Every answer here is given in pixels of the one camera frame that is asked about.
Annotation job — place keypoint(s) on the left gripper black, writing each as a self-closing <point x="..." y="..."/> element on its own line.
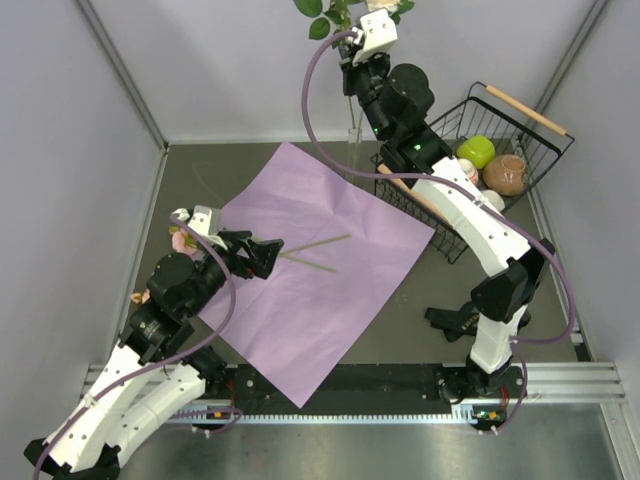
<point x="265" y="252"/>

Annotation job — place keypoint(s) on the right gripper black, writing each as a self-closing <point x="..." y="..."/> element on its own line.
<point x="349" y="72"/>

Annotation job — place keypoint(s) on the pink rose stem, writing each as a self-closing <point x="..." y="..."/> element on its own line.
<point x="345" y="12"/>

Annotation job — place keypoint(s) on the pink wrapping paper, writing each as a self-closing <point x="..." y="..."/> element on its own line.
<point x="345" y="254"/>

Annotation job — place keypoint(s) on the black ribbon gold lettering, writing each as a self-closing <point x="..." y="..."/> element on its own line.
<point x="454" y="324"/>

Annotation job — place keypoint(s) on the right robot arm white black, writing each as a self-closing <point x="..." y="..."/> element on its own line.
<point x="514" y="268"/>

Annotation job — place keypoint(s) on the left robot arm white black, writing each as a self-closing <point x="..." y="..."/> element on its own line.
<point x="114" y="418"/>

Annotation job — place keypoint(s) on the clear glass vase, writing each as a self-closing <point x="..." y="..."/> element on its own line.
<point x="353" y="146"/>

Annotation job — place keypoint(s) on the white red patterned bowl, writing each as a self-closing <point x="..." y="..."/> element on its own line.
<point x="469" y="170"/>

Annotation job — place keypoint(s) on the green square cup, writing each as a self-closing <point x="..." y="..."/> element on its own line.
<point x="479" y="150"/>

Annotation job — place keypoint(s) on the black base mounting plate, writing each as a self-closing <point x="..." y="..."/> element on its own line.
<point x="349" y="389"/>

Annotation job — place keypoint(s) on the brown ceramic pot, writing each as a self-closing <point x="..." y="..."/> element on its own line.
<point x="506" y="174"/>

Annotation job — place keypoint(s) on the white flower-shaped cup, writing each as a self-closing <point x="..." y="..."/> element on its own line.
<point x="494" y="199"/>

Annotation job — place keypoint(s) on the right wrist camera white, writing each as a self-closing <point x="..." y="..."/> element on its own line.
<point x="375" y="34"/>

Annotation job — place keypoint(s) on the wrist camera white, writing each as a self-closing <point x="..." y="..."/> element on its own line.
<point x="203" y="220"/>
<point x="375" y="34"/>

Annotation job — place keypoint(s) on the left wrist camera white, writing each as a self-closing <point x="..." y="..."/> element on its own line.
<point x="203" y="220"/>

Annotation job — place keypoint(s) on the black wire basket wooden handles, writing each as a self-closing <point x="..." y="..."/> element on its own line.
<point x="512" y="127"/>

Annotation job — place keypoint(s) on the aluminium rail with cable duct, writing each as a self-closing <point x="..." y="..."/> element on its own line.
<point x="310" y="415"/>

